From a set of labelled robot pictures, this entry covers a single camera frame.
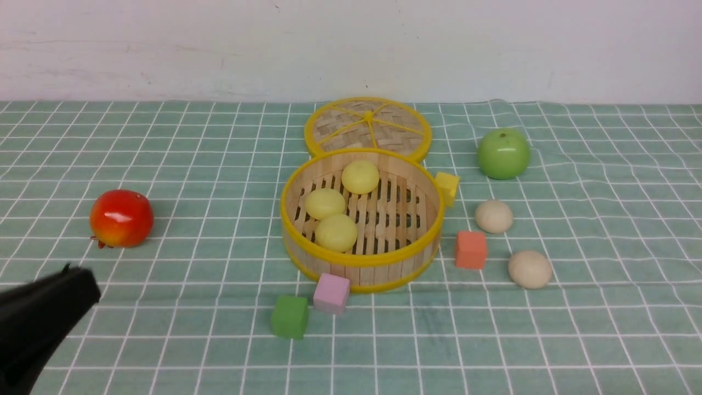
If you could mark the white bun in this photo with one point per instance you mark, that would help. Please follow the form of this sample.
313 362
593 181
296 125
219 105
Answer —
493 216
530 269

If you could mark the orange cube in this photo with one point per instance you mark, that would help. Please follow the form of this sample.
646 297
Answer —
471 250

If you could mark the green apple toy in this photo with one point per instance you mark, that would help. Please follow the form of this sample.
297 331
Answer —
503 153

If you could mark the green cube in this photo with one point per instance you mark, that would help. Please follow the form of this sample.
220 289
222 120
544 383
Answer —
289 319

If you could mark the yellow bun front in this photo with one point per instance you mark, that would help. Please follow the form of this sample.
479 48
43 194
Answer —
360 177

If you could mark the yellow bun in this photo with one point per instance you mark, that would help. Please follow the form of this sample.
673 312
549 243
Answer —
360 177
336 233
324 202

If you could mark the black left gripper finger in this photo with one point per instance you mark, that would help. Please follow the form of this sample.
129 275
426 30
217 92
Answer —
36 317

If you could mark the bamboo steamer tray yellow rim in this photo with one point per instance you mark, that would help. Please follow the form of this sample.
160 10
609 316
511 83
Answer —
398 223

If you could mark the woven bamboo steamer lid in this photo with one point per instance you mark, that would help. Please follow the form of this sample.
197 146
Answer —
368 122

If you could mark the green checkered tablecloth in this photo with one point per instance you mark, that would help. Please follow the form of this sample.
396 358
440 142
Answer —
611 197

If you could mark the yellow cube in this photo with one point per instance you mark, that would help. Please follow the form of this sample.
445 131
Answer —
448 183

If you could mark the red pomegranate toy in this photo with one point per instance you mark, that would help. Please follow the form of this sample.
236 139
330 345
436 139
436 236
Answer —
121 218

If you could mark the pink cube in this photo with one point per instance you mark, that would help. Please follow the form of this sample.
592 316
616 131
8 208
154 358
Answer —
331 294

